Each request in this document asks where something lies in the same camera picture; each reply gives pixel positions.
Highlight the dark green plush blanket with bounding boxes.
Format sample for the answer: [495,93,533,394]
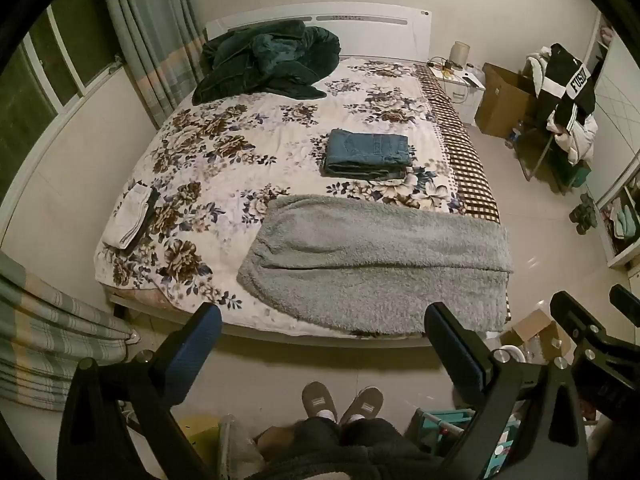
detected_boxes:
[192,20,341,106]

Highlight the chair piled with clothes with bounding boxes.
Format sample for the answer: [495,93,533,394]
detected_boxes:
[524,50,599,164]

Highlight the black and white jacket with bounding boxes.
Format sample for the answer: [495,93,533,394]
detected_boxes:
[536,44,597,132]

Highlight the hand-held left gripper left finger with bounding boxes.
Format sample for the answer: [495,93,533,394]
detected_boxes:
[57,302,223,480]

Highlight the brown checked bed sheet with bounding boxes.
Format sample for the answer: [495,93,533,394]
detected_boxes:
[415,62,512,323]

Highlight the folded dark cloth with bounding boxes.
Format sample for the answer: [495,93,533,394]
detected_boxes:
[122,187,161,254]

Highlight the green striped curtain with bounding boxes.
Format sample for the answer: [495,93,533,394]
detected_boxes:
[97,0,208,129]
[0,250,139,412]

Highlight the person's grey slipper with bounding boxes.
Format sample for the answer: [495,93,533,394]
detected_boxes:
[340,386,385,427]
[301,381,340,424]

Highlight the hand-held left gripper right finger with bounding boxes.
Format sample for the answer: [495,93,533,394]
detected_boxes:
[424,302,591,480]

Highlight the bed frame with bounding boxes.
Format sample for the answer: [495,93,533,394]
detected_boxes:
[106,285,512,350]

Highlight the large cardboard box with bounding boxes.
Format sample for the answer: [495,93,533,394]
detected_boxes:
[474,62,537,140]

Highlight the white nightstand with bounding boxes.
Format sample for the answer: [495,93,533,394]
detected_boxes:
[431,62,487,128]

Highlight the teal basket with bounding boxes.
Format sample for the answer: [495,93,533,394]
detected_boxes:
[404,406,522,480]

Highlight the green plush slippers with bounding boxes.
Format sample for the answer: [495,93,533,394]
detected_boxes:
[569,192,597,235]

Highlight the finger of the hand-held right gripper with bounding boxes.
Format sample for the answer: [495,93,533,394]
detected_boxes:
[609,283,640,317]
[549,290,608,348]

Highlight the white wardrobe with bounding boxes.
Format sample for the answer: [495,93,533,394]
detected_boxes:
[581,10,640,269]

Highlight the folded blue jeans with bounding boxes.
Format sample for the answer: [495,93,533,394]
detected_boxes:
[322,129,414,180]

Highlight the green storage bin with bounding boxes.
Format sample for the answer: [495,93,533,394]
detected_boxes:
[549,159,592,192]

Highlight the person's right grey slipper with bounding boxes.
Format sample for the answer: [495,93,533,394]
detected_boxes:
[340,386,385,427]

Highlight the bed with floral cover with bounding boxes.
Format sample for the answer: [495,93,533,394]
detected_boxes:
[94,57,501,336]

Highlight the dark chair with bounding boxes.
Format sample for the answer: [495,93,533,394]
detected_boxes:
[514,122,592,197]

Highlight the white bed headboard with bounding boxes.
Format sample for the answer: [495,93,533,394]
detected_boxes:
[205,2,434,62]

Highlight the window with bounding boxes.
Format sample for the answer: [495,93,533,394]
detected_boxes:
[0,4,124,198]

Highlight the small open cardboard box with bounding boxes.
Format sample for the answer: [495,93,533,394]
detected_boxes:
[511,308,577,362]

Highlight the person's legs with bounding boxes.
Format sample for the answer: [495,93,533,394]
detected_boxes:
[254,414,447,480]

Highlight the cream table lamp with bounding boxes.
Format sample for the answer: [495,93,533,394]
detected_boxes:
[448,41,471,69]

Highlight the folded white cloth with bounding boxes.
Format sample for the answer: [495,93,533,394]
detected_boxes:
[102,183,153,249]

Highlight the person's left grey slipper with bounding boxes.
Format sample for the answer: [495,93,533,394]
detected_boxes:
[301,381,340,424]

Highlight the grey fleece pants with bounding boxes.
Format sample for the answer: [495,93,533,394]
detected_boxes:
[236,194,515,336]

